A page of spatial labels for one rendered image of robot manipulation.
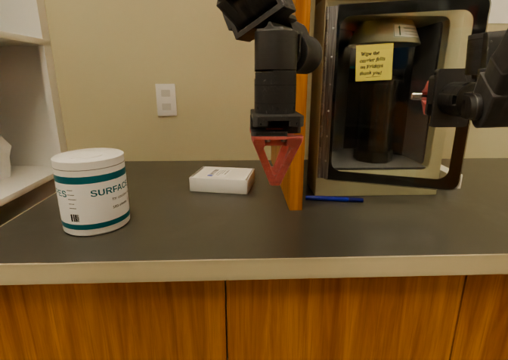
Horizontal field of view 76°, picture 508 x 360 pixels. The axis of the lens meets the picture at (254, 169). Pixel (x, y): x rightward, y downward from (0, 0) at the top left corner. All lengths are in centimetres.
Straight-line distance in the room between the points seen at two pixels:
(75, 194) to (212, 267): 29
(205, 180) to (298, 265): 39
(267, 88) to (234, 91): 79
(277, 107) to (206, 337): 47
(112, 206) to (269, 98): 40
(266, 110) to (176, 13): 87
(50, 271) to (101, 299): 10
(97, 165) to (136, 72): 66
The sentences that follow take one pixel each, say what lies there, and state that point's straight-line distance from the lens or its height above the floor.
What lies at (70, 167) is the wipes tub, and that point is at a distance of 68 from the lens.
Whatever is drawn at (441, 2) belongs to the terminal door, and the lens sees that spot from 82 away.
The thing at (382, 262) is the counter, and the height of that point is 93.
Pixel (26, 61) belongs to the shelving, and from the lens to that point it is 142.
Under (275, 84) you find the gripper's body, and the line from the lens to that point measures 43.
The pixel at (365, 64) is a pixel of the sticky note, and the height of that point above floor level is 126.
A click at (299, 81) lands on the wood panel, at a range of 71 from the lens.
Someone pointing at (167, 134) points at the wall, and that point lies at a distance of 127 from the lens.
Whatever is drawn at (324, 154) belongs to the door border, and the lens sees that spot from 82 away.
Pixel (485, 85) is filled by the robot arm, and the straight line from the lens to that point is 52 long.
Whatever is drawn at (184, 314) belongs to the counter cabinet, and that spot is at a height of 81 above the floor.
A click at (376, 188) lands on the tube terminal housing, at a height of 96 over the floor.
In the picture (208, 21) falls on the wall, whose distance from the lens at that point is 124.
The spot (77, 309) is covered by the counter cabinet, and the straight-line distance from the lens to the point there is 73.
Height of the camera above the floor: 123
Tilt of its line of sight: 15 degrees down
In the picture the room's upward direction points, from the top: straight up
